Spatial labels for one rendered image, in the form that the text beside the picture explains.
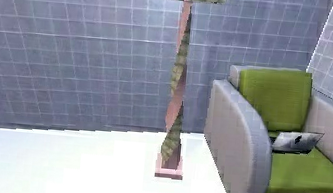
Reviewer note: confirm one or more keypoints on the pink twisted floor lamp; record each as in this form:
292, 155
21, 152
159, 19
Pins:
177, 85

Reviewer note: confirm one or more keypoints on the silver laptop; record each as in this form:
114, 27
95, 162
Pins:
296, 141

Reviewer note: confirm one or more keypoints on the grey armchair with green cushions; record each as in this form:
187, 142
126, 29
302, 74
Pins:
237, 144

